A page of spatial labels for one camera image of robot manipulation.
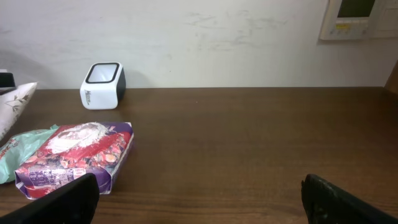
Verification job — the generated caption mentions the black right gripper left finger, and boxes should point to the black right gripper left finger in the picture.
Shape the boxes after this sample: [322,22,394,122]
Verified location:
[1,174,100,224]

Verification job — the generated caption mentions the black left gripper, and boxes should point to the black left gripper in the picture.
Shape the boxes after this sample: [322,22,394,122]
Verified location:
[0,72,16,93]

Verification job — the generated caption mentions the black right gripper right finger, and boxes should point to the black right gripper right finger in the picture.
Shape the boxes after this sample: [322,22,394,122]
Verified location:
[301,174,397,224]

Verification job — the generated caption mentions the red purple tissue pack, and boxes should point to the red purple tissue pack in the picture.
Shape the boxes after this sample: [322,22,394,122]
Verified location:
[15,122,134,200]

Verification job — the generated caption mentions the green wet wipes pack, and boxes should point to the green wet wipes pack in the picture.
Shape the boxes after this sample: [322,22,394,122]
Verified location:
[0,125,58,184]

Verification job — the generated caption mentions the white barcode scanner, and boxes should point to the white barcode scanner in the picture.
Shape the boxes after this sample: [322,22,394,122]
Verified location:
[80,62,126,110]

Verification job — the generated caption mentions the white cream tube gold cap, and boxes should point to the white cream tube gold cap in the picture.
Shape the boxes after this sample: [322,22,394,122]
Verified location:
[1,82,38,139]

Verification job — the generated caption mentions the white wall control panel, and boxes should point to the white wall control panel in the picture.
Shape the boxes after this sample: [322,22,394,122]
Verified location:
[319,0,397,40]

